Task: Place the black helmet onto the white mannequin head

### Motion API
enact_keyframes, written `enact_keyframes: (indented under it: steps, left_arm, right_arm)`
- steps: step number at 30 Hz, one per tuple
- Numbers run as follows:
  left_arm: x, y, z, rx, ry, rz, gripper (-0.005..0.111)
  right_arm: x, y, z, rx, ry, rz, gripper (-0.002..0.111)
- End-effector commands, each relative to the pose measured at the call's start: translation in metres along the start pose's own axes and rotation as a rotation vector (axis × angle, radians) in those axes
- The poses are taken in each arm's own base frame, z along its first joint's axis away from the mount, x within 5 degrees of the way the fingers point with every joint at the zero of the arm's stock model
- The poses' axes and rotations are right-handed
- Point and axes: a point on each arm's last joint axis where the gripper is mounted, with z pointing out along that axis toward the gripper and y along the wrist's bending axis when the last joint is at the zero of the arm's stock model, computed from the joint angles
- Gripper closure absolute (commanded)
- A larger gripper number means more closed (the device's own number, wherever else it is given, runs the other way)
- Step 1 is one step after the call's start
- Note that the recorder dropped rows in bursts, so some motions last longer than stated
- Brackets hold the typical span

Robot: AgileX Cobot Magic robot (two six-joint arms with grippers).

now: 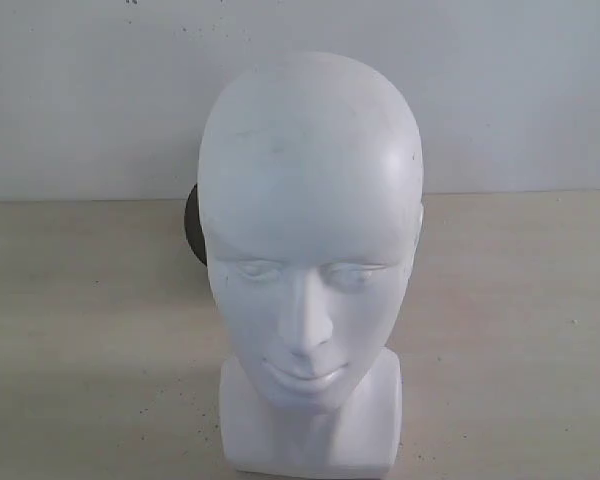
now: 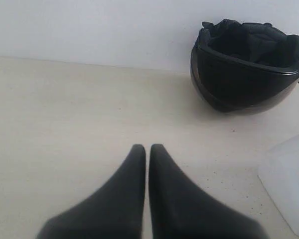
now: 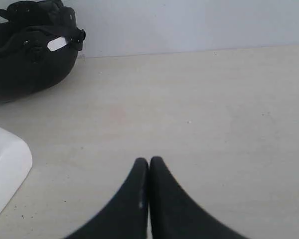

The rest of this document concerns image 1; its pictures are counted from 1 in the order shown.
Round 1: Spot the black helmet with visor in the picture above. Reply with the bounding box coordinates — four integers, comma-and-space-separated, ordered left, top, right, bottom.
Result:
183, 184, 207, 266

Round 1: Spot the white mannequin head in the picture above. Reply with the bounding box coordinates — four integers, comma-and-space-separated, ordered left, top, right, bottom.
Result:
197, 52, 424, 479

